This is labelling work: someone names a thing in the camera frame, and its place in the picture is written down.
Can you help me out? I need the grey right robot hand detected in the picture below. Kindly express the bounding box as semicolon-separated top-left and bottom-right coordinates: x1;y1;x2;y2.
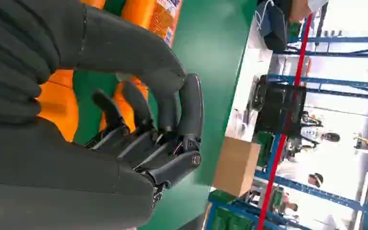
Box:
0;4;205;230

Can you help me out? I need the orange drink bottle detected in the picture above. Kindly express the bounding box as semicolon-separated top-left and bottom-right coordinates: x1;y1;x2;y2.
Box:
37;0;107;143
99;0;184;132

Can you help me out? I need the green plastic crate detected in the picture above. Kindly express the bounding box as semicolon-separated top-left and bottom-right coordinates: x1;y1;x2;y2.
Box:
207;190;256;230
256;131;275;167

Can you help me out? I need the brown cardboard box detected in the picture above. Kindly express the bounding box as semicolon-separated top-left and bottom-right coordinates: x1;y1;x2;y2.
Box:
212;136;262;198

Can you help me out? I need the white table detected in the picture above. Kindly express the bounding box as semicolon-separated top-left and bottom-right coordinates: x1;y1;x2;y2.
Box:
225;16;274;142

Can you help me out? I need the red pole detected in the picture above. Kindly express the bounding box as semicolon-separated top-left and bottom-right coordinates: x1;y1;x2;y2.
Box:
256;13;313;230

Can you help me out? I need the black handheld controller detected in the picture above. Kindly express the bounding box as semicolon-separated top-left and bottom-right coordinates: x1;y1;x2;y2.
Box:
250;74;309;137

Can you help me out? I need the person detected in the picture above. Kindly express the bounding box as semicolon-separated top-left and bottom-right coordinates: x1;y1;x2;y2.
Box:
299;125;342;147
285;168;325;191

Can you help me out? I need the black bag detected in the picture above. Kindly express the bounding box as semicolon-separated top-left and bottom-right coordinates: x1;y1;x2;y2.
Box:
256;0;289;51

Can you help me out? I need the blue shelf rack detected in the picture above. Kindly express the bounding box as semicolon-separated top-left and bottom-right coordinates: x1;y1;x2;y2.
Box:
253;34;368;230

